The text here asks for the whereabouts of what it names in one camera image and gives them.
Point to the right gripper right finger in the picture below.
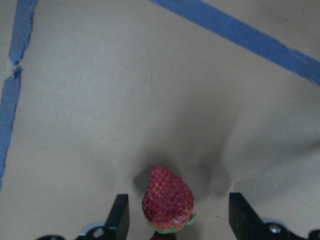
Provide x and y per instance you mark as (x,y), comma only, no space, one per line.
(243,219)

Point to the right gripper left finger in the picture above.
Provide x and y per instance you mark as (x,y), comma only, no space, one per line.
(118,221)

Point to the red strawberry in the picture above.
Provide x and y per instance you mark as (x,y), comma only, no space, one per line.
(168,202)
(160,236)

